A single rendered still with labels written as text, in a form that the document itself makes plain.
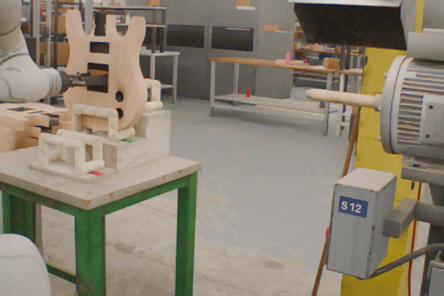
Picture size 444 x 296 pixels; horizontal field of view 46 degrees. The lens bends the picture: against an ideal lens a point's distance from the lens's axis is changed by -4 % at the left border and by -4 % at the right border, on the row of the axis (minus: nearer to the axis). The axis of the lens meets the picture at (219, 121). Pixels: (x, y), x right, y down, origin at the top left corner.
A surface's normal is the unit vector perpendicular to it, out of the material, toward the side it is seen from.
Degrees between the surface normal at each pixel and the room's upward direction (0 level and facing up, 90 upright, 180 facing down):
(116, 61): 89
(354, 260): 90
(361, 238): 90
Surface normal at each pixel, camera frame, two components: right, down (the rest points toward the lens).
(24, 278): 0.73, -0.15
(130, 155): 0.87, 0.13
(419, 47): -0.53, 0.12
